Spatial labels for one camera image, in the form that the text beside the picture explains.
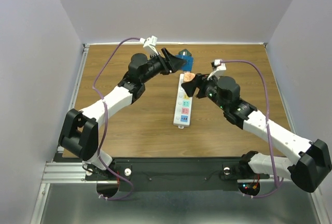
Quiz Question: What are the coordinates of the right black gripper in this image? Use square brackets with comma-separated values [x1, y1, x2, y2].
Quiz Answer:
[182, 71, 228, 110]

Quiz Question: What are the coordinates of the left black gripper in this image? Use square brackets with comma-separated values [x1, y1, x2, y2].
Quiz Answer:
[140, 48, 187, 84]

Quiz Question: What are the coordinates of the orange cube plug adapter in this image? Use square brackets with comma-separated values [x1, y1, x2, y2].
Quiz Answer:
[183, 72, 195, 82]

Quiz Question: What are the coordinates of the dark green cube adapter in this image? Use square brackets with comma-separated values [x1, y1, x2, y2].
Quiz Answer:
[178, 49, 191, 57]

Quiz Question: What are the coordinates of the blue cube plug adapter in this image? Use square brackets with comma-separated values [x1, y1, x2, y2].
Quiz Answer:
[176, 54, 193, 72]

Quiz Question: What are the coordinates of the white multicolour power strip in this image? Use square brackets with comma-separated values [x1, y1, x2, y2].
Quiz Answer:
[173, 73, 192, 129]

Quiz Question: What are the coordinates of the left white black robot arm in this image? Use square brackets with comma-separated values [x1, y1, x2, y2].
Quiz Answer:
[59, 48, 186, 179]

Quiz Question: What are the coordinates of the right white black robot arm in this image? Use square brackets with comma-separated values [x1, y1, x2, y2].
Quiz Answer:
[181, 74, 331, 193]

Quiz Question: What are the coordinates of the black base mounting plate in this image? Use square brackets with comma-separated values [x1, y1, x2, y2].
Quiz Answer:
[80, 157, 269, 192]

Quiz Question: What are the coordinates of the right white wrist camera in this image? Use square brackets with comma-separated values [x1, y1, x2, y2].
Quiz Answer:
[207, 59, 227, 80]

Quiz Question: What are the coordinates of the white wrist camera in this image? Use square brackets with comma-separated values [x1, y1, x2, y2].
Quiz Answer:
[207, 59, 227, 80]
[139, 35, 159, 55]

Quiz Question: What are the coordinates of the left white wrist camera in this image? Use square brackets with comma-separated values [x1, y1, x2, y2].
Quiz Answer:
[139, 35, 159, 55]

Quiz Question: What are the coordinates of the left aluminium frame rail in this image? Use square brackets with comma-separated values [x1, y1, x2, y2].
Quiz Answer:
[30, 44, 90, 223]

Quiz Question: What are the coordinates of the aluminium frame rail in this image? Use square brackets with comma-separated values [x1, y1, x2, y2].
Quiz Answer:
[263, 42, 331, 223]
[30, 44, 90, 223]

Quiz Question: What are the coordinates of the right aluminium frame rail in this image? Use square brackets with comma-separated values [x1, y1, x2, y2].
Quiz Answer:
[263, 42, 331, 223]

